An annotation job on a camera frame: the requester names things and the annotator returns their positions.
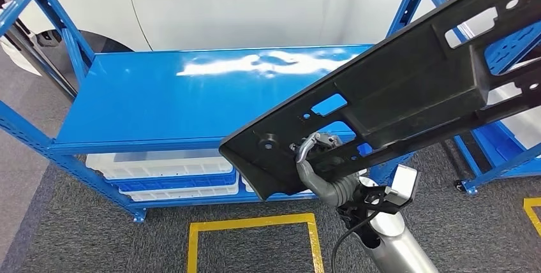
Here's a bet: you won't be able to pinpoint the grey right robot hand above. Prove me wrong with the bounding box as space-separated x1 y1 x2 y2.
289 131 344 205

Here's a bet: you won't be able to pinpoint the black plastic panel part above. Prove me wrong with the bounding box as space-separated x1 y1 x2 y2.
218 0 541 202

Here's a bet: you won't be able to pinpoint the blue metal shelf rack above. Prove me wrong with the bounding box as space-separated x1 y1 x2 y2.
0 0 541 224
453 119 541 196

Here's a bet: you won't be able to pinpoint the white car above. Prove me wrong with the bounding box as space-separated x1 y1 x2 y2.
0 0 506 78

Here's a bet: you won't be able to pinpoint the black camera cable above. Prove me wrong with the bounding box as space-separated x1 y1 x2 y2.
330 209 382 273

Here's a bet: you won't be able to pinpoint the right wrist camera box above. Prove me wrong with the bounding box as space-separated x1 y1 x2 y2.
383 164 420 212

